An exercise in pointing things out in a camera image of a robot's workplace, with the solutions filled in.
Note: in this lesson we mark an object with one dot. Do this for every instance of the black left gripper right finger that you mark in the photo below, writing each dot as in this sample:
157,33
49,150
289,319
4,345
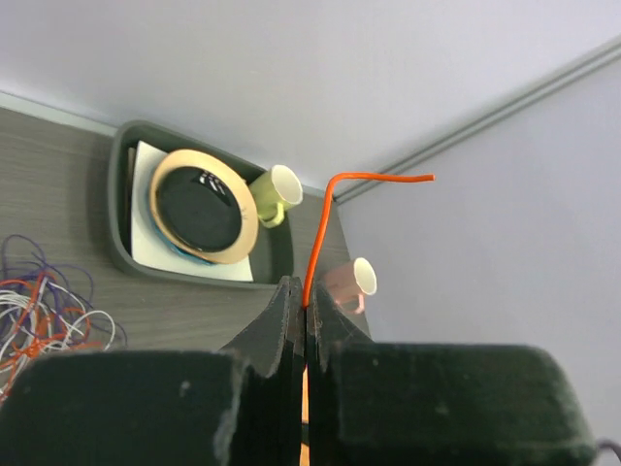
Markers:
436,404

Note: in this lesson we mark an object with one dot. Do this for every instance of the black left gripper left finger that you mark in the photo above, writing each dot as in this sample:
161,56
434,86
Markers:
240,405

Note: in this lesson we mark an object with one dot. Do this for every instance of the pink mug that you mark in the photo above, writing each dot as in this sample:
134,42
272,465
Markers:
350,283

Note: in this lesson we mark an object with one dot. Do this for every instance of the white paper sheet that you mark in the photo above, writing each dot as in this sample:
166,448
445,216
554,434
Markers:
147,250

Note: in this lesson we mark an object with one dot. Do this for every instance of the blue plate under plate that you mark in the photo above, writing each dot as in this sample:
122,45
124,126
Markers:
171,246

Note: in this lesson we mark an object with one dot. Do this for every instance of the tan rimmed black plate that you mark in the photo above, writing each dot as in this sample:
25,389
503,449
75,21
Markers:
203,207

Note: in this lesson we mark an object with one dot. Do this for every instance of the green mug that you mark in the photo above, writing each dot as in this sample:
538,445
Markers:
275,192

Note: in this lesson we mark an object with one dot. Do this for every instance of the aluminium frame post right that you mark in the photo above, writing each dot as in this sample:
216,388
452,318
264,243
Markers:
502,108

